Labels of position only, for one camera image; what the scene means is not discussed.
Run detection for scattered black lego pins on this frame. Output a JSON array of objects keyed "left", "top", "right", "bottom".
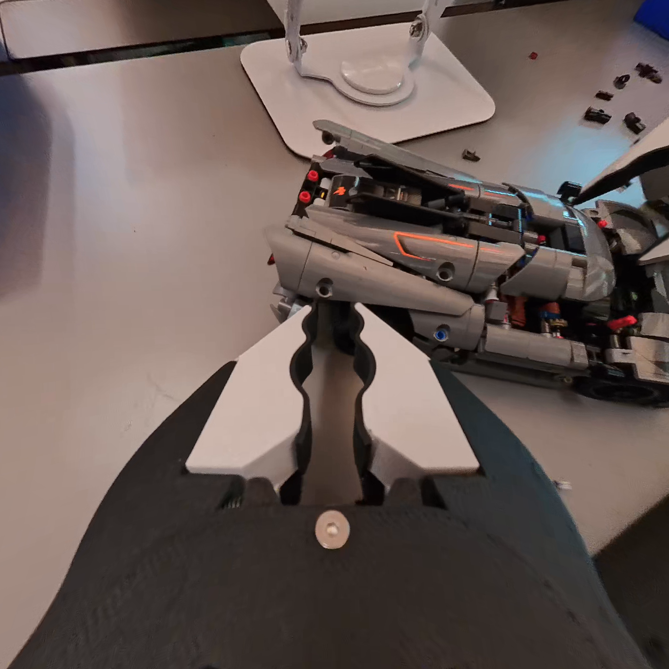
[{"left": 461, "top": 62, "right": 664, "bottom": 163}]

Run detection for black perforated chair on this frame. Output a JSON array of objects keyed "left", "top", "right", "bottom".
[{"left": 593, "top": 523, "right": 669, "bottom": 669}]

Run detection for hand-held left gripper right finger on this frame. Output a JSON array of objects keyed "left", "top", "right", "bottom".
[{"left": 354, "top": 302, "right": 480, "bottom": 496}]

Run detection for grey lego car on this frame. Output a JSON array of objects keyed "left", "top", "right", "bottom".
[{"left": 264, "top": 119, "right": 669, "bottom": 408}]

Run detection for blue storage bin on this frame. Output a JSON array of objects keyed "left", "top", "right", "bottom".
[{"left": 633, "top": 0, "right": 669, "bottom": 27}]

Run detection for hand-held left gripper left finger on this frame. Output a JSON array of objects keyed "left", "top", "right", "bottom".
[{"left": 185, "top": 304, "right": 314, "bottom": 494}]

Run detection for white book stand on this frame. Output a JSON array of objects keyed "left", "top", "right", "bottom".
[{"left": 240, "top": 0, "right": 496, "bottom": 159}]

